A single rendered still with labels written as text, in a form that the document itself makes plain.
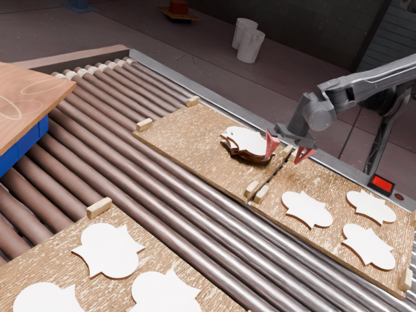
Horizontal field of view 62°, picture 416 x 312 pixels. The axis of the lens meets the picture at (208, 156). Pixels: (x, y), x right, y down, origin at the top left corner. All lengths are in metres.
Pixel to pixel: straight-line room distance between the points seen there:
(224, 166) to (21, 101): 0.57
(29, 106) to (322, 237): 0.81
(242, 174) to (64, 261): 0.53
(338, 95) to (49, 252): 0.75
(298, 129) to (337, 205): 0.26
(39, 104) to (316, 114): 0.69
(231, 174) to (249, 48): 3.72
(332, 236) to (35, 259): 0.69
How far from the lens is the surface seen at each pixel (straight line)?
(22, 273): 0.74
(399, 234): 1.11
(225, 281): 0.78
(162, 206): 0.87
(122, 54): 1.62
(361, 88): 0.96
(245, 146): 1.03
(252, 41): 4.61
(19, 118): 0.93
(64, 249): 0.76
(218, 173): 0.99
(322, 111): 0.87
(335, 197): 1.10
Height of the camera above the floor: 1.54
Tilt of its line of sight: 35 degrees down
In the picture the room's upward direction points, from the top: 16 degrees clockwise
